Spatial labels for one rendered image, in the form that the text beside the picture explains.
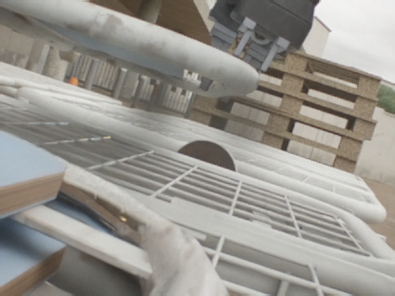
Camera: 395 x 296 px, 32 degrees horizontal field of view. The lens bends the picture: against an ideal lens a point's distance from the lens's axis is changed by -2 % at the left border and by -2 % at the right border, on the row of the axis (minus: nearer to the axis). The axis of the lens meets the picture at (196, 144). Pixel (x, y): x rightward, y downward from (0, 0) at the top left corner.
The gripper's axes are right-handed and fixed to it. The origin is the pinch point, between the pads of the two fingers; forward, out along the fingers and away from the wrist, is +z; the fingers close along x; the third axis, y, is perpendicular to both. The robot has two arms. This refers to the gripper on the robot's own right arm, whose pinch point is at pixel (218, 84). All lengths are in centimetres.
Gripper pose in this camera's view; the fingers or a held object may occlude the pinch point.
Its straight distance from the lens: 107.8
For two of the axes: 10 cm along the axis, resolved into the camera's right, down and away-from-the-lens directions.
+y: 0.2, 0.6, -10.0
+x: 8.7, 4.9, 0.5
